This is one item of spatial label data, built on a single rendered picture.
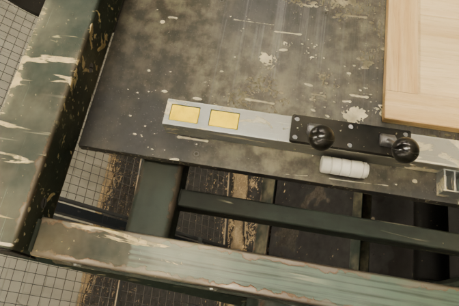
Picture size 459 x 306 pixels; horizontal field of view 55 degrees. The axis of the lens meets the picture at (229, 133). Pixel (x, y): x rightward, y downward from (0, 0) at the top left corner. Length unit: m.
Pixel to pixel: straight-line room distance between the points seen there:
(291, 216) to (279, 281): 0.16
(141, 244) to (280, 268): 0.21
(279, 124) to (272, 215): 0.17
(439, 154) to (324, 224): 0.23
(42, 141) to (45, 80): 0.11
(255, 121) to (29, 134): 0.37
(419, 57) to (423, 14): 0.10
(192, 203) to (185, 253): 0.15
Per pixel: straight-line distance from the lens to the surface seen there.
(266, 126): 0.77
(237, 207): 0.81
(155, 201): 0.81
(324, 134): 0.64
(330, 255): 2.58
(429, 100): 0.88
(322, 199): 2.71
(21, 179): 0.74
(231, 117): 0.77
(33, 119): 0.77
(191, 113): 0.78
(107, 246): 0.72
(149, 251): 0.71
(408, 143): 0.67
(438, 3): 1.02
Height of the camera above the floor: 1.95
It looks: 32 degrees down
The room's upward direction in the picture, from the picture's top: 65 degrees counter-clockwise
